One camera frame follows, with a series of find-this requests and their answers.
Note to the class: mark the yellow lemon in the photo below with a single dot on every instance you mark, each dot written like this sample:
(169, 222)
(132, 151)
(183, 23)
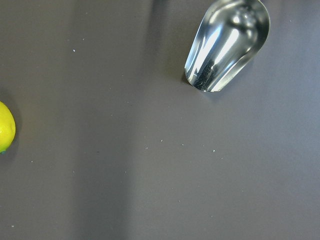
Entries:
(7, 128)

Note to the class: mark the shiny metal scoop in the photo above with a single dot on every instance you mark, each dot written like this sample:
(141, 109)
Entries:
(230, 34)

